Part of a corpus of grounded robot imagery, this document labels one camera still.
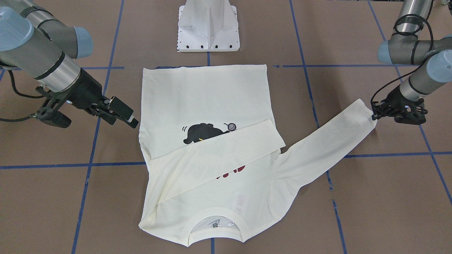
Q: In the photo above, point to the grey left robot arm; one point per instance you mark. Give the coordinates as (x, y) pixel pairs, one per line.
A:
(412, 43)

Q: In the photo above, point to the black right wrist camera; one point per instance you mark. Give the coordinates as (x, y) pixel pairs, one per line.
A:
(49, 112)

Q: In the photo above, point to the cream long-sleeve cat shirt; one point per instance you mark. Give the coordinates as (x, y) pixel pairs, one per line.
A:
(213, 153)

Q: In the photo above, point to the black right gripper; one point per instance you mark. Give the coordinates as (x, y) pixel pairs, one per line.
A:
(85, 91)

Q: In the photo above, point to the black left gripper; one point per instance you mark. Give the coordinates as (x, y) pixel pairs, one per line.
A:
(397, 96)

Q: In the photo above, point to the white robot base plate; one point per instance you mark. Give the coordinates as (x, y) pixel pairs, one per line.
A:
(208, 26)

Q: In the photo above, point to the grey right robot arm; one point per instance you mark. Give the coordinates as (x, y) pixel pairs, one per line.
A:
(33, 40)

